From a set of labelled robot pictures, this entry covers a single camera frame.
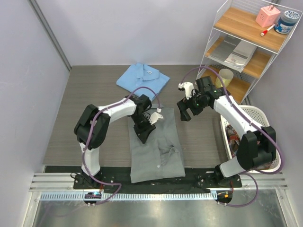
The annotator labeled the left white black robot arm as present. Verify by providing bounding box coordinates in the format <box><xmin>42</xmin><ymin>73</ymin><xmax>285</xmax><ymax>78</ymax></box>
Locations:
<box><xmin>74</xmin><ymin>95</ymin><xmax>156</xmax><ymax>189</ymax></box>

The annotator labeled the purple cable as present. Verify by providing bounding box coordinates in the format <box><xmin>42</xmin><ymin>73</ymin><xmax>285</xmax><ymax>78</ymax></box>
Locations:
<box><xmin>178</xmin><ymin>66</ymin><xmax>285</xmax><ymax>208</ymax></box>
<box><xmin>81</xmin><ymin>87</ymin><xmax>163</xmax><ymax>205</ymax></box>

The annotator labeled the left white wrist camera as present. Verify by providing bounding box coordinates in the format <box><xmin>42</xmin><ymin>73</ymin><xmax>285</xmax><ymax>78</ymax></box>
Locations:
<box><xmin>149</xmin><ymin>112</ymin><xmax>164</xmax><ymax>125</ymax></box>

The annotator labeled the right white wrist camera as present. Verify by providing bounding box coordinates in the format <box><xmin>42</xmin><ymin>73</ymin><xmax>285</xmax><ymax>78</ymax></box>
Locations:
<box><xmin>178</xmin><ymin>82</ymin><xmax>197</xmax><ymax>100</ymax></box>

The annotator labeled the white wire wooden shelf rack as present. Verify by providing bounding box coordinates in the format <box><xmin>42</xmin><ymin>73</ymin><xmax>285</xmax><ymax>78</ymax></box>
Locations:
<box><xmin>197</xmin><ymin>0</ymin><xmax>303</xmax><ymax>104</ymax></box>

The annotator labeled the red white marker pen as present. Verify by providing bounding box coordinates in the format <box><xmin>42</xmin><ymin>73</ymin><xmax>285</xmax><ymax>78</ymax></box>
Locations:
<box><xmin>260</xmin><ymin>24</ymin><xmax>275</xmax><ymax>37</ymax></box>

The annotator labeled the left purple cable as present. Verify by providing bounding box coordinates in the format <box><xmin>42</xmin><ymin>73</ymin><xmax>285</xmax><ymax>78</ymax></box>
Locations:
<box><xmin>81</xmin><ymin>87</ymin><xmax>163</xmax><ymax>205</ymax></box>

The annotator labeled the grey long sleeve shirt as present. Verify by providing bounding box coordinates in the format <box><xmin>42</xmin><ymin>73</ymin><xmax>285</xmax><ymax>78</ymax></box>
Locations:
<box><xmin>128</xmin><ymin>107</ymin><xmax>186</xmax><ymax>183</ymax></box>

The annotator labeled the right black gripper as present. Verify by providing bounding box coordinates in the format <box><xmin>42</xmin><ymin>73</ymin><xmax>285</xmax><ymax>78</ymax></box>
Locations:
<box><xmin>177</xmin><ymin>89</ymin><xmax>208</xmax><ymax>122</ymax></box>

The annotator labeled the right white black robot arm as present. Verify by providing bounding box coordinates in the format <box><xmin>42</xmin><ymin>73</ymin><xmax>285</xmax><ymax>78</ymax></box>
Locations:
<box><xmin>177</xmin><ymin>76</ymin><xmax>276</xmax><ymax>187</ymax></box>

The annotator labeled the pink cube power socket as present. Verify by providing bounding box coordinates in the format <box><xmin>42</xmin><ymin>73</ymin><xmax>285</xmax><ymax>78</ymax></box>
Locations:
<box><xmin>255</xmin><ymin>5</ymin><xmax>281</xmax><ymax>27</ymax></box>

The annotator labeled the grey booklet stack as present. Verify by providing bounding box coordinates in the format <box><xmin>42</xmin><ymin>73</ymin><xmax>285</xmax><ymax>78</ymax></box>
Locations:
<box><xmin>208</xmin><ymin>35</ymin><xmax>257</xmax><ymax>72</ymax></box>

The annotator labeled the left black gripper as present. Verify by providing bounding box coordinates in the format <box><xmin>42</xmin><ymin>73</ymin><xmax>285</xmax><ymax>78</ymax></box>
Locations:
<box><xmin>130</xmin><ymin>113</ymin><xmax>155</xmax><ymax>143</ymax></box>

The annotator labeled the white slotted cable duct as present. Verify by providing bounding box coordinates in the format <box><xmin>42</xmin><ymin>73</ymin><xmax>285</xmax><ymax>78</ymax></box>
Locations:
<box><xmin>40</xmin><ymin>191</ymin><xmax>217</xmax><ymax>201</ymax></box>

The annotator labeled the blue white lidded jar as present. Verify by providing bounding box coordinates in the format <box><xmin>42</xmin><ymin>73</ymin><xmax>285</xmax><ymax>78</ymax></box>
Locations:
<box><xmin>274</xmin><ymin>10</ymin><xmax>300</xmax><ymax>35</ymax></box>

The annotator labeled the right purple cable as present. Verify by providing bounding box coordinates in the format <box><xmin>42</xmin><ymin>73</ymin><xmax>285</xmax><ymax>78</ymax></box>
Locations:
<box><xmin>178</xmin><ymin>66</ymin><xmax>285</xmax><ymax>208</ymax></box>

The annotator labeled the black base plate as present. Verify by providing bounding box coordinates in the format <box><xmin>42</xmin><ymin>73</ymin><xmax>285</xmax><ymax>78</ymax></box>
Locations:
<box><xmin>71</xmin><ymin>167</ymin><xmax>242</xmax><ymax>193</ymax></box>

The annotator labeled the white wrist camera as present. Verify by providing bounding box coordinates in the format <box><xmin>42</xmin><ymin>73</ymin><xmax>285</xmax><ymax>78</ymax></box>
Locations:
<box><xmin>178</xmin><ymin>82</ymin><xmax>197</xmax><ymax>100</ymax></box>
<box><xmin>149</xmin><ymin>112</ymin><xmax>164</xmax><ymax>125</ymax></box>

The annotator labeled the yellow translucent cup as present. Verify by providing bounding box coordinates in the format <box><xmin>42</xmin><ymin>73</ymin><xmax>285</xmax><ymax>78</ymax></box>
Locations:
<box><xmin>215</xmin><ymin>69</ymin><xmax>234</xmax><ymax>88</ymax></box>

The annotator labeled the red plaid shirt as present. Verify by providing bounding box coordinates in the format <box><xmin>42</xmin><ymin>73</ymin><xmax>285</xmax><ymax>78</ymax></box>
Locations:
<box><xmin>225</xmin><ymin>124</ymin><xmax>241</xmax><ymax>157</ymax></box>

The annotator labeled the light blue shirt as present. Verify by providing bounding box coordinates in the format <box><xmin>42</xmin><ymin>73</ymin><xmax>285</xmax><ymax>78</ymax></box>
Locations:
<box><xmin>116</xmin><ymin>63</ymin><xmax>170</xmax><ymax>95</ymax></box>

